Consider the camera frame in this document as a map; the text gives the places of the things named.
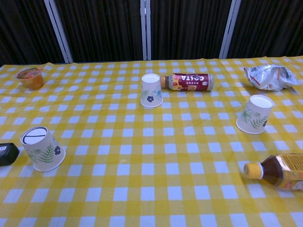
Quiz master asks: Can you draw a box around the silver crumpled snack bag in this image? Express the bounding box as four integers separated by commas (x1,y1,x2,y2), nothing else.
243,64,300,92

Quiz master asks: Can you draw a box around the red Costa coffee bottle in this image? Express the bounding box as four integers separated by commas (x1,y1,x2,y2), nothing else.
160,73,215,92

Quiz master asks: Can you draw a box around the paper cup with black line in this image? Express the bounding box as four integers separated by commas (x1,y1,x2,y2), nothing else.
20,126,66,173

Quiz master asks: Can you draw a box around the orange jelly cup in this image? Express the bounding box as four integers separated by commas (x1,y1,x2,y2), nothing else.
15,67,45,90

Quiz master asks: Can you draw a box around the dark pleated curtain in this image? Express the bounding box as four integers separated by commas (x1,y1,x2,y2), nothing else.
0,0,303,66

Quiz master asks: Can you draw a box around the yellow white checked tablecloth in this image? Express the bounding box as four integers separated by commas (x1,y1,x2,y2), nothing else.
0,55,303,227

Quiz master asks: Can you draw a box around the yellow-capped tea bottle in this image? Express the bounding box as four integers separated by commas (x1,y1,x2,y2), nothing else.
243,153,303,192

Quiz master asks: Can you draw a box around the white partition frame post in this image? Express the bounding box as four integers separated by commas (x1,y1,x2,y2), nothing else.
140,0,152,61
219,0,242,59
44,0,73,64

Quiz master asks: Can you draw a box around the black box with barcode label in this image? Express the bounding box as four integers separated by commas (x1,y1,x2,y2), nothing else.
0,142,20,167

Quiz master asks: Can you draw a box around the white floral paper cup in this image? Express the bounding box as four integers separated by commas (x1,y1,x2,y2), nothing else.
236,94,275,135
140,73,164,108

